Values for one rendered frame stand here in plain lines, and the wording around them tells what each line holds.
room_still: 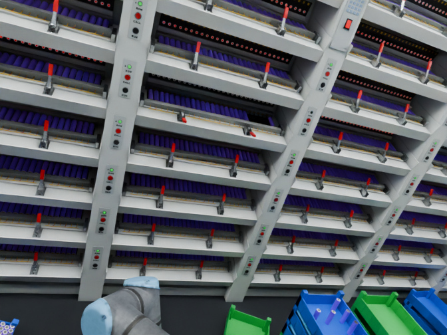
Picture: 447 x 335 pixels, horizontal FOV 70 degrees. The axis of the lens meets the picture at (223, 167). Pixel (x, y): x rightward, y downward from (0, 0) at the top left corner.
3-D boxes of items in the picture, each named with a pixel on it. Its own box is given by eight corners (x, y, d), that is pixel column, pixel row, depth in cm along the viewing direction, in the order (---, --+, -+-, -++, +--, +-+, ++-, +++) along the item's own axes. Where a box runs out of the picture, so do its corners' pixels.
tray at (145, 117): (282, 153, 134) (293, 135, 128) (133, 124, 113) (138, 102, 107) (270, 123, 148) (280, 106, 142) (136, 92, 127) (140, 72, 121)
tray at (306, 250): (354, 264, 179) (370, 250, 170) (258, 258, 158) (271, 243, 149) (340, 232, 193) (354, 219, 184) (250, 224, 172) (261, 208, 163)
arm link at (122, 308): (121, 326, 66) (156, 305, 77) (83, 295, 70) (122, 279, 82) (106, 365, 67) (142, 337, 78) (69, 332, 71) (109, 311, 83)
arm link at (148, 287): (113, 282, 83) (138, 272, 92) (115, 332, 82) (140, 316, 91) (143, 283, 79) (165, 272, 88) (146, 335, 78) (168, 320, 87)
